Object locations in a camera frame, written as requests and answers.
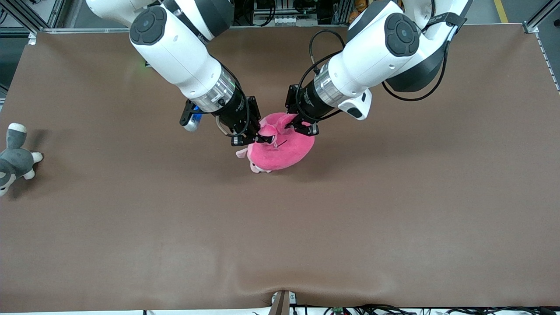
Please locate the metal table edge bracket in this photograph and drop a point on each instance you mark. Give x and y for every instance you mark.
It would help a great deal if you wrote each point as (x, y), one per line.
(282, 302)

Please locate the aluminium frame post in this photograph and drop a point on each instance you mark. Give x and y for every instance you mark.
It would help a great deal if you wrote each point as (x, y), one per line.
(534, 22)

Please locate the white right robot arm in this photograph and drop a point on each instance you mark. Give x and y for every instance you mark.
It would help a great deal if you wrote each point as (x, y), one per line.
(175, 48)

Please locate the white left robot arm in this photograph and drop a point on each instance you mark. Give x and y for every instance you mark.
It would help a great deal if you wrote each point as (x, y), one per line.
(376, 48)

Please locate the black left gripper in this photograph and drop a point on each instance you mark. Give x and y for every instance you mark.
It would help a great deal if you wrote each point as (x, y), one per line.
(307, 106)

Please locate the hot pink round plush toy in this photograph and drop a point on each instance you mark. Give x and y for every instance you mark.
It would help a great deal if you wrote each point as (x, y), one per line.
(282, 151)

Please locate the aluminium table edge rail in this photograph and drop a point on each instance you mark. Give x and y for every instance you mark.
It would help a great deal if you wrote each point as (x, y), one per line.
(78, 29)

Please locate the grey white husky plush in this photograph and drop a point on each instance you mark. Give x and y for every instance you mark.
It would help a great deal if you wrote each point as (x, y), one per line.
(15, 159)

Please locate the pale pink white plush dog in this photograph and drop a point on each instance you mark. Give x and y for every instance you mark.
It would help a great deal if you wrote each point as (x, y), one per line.
(241, 153)

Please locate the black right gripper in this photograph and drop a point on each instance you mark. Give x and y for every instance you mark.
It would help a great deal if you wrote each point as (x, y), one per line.
(235, 112)

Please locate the small green connector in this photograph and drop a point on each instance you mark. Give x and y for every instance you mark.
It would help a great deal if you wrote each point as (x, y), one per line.
(337, 310)

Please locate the white terminal block strip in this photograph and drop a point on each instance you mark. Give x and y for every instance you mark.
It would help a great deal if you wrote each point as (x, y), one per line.
(288, 20)

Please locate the brown table cover mat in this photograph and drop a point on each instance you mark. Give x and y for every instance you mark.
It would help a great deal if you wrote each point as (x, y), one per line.
(280, 232)

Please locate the orange packed items pile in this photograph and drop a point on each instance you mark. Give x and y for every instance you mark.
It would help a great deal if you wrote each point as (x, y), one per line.
(355, 6)

